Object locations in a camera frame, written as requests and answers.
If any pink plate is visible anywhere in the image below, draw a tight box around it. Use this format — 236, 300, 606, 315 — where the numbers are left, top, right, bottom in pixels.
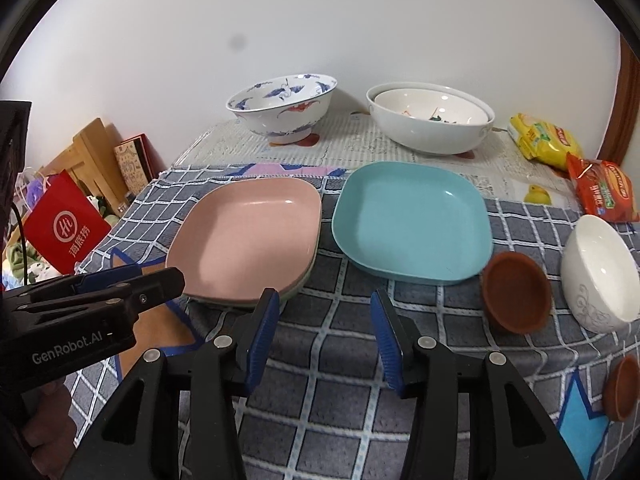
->
165, 177, 322, 306

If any black cable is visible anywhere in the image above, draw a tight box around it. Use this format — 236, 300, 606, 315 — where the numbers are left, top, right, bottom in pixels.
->
9, 205, 32, 292

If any red paper bag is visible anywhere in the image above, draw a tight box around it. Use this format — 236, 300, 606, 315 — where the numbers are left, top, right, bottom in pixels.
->
22, 170, 112, 276

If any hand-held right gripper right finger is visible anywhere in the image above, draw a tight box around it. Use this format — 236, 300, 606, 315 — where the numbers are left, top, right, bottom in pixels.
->
370, 287, 586, 480

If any wooden folding stand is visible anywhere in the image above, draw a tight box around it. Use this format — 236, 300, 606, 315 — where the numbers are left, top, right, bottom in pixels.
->
37, 117, 133, 211

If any white printed mat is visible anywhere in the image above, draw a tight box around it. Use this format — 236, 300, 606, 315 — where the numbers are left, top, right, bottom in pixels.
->
172, 112, 586, 211

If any person's left hand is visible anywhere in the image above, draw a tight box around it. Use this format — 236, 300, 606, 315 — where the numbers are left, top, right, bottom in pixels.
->
17, 375, 96, 461

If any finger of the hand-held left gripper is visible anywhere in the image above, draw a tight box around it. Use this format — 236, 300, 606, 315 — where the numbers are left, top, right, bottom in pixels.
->
10, 266, 187, 342
2, 264, 146, 302

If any small brown bowl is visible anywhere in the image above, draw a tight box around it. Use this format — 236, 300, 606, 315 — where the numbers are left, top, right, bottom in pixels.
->
601, 356, 640, 423
481, 251, 553, 335

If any teal plate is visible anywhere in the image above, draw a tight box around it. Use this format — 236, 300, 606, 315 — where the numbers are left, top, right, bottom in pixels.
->
331, 161, 493, 287

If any blue patterned porcelain bowl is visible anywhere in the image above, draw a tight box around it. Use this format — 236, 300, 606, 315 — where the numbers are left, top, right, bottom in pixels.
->
225, 74, 338, 145

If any red chip bag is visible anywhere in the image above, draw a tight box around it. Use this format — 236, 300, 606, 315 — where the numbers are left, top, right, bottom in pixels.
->
565, 152, 640, 223

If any large white bowl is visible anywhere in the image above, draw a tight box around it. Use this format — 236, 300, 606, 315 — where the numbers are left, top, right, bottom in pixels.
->
366, 82, 496, 156

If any yellow chip bag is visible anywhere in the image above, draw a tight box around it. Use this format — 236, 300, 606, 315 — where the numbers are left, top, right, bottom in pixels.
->
508, 112, 585, 170

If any grey plaid cloth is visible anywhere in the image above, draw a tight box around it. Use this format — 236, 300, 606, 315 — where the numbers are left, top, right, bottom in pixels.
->
65, 162, 640, 480

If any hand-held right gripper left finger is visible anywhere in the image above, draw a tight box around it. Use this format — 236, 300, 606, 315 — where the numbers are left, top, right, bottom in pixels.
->
60, 287, 281, 480

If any white bowl with grey scrolls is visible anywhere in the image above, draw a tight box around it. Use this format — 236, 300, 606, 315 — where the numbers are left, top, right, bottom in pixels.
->
560, 215, 640, 335

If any red patterned gift box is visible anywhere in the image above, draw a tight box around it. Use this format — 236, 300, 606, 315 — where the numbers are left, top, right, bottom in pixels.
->
114, 133, 168, 196

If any wooden door frame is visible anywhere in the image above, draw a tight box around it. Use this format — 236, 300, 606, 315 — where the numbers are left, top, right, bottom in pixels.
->
597, 35, 640, 166

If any white bowl with painted inside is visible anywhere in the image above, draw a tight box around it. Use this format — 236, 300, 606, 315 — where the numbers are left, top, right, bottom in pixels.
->
374, 89, 490, 126

